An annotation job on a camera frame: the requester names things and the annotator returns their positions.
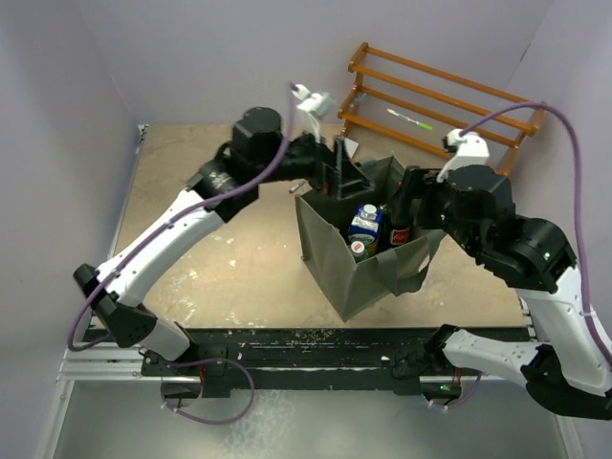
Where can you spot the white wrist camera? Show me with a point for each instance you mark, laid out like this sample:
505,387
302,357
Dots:
464,150
312,108

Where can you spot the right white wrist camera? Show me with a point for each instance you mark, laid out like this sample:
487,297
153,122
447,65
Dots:
464,150

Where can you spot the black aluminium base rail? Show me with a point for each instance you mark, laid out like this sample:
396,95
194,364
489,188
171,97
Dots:
300,359

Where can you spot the green bottle white cap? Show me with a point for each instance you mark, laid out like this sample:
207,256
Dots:
362,251

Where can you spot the wooden shelf rack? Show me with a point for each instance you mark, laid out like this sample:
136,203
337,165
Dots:
441,99

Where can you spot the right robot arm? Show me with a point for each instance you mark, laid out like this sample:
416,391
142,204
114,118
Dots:
569,373

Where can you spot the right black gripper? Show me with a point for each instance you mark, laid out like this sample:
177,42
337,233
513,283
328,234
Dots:
422,183

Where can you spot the purple marker pen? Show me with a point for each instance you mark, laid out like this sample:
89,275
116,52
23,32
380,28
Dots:
297,187

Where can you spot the blue white beverage carton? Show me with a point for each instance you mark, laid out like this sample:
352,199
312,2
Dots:
366,225

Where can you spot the glass cola bottle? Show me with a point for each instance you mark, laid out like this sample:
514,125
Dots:
400,234

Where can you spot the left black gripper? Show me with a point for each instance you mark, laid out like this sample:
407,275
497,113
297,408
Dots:
334,171

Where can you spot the green canvas bag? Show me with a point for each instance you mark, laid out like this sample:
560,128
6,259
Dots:
349,285

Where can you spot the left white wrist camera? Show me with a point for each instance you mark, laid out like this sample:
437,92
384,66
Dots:
312,108

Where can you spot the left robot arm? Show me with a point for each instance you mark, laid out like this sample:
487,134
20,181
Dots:
259,151

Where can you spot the green marker pen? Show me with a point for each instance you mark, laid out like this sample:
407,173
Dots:
408,119

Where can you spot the white card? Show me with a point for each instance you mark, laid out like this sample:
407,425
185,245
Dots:
351,147

